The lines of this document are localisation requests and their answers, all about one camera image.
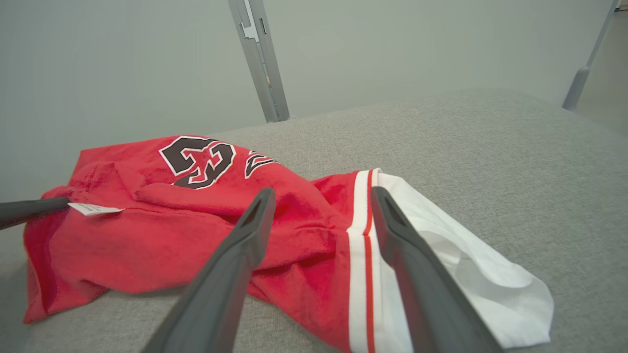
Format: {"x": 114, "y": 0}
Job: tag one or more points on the grey fabric sofa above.
{"x": 490, "y": 171}

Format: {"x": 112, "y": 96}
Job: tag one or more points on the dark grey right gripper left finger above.
{"x": 221, "y": 284}

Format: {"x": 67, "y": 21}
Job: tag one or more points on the grey metal partition post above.
{"x": 267, "y": 83}

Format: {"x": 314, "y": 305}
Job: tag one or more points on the red jersey with number 23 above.
{"x": 171, "y": 245}

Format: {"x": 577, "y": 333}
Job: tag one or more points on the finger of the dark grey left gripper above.
{"x": 29, "y": 212}

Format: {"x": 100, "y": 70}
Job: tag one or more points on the grey metal post rounded foot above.
{"x": 576, "y": 86}

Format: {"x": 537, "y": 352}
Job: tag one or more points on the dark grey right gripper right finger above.
{"x": 427, "y": 294}

